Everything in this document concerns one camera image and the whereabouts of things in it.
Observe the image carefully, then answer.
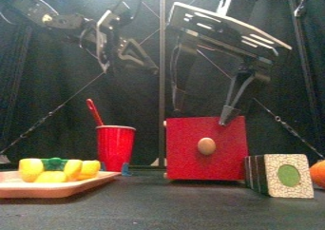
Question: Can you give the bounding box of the red plastic cup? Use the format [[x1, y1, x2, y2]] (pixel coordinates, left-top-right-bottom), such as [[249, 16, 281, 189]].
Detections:
[[95, 125, 138, 173]]

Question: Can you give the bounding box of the red plastic spoon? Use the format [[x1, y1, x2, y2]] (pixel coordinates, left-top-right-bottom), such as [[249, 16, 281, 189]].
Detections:
[[85, 98, 106, 127]]

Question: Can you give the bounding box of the speckled box with green circle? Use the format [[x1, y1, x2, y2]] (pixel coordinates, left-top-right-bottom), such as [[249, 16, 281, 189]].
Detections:
[[243, 153, 316, 200]]

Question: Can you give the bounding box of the orange toy fruit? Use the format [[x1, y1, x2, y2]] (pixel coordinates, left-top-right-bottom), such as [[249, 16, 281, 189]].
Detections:
[[309, 159, 325, 189]]

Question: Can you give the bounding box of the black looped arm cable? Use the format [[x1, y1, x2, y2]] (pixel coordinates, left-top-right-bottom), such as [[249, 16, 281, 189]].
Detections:
[[107, 0, 147, 23]]

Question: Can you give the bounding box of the white box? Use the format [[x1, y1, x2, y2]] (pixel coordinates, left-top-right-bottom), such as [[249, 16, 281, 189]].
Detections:
[[162, 115, 250, 182]]

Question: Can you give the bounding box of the small blue toy piece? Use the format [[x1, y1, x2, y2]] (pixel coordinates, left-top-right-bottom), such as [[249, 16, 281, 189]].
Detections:
[[120, 163, 134, 177]]

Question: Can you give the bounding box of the pink plastic tray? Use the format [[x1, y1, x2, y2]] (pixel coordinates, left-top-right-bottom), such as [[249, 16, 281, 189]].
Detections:
[[0, 170, 123, 200]]

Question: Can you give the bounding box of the grey pole base bracket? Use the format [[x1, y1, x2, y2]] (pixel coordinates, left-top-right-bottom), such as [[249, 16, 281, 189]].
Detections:
[[150, 157, 168, 168]]

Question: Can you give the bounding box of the vertical metal frame pole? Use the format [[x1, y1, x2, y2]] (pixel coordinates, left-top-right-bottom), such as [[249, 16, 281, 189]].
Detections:
[[158, 0, 167, 169]]

